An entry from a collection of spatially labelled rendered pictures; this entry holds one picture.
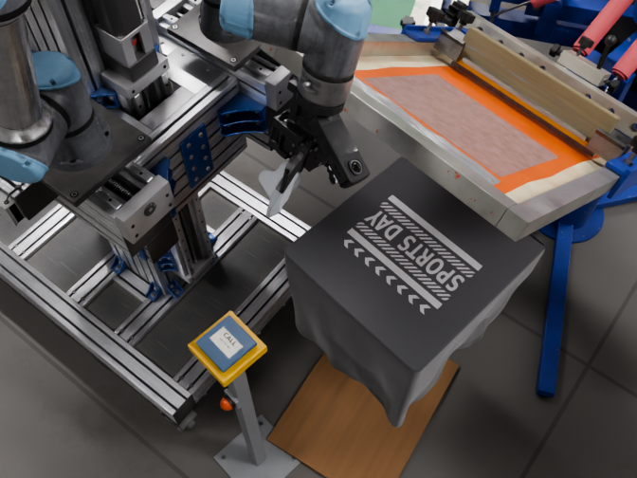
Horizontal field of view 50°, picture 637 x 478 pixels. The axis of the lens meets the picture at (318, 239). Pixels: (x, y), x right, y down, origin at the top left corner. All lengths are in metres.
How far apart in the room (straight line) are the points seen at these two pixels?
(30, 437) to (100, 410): 0.25
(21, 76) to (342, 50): 0.54
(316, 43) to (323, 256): 0.85
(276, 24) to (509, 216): 0.44
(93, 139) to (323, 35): 0.72
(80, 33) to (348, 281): 0.82
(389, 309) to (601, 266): 1.52
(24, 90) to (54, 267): 1.55
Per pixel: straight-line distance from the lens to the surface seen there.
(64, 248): 2.75
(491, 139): 1.41
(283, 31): 0.93
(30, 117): 1.29
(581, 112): 1.63
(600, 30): 2.07
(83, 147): 1.51
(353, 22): 0.91
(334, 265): 1.68
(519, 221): 1.06
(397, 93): 1.39
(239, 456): 2.49
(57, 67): 1.42
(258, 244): 2.60
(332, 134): 1.00
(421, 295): 1.66
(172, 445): 2.55
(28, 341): 2.85
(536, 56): 1.91
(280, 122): 1.04
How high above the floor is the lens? 2.40
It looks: 57 degrees down
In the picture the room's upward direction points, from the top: straight up
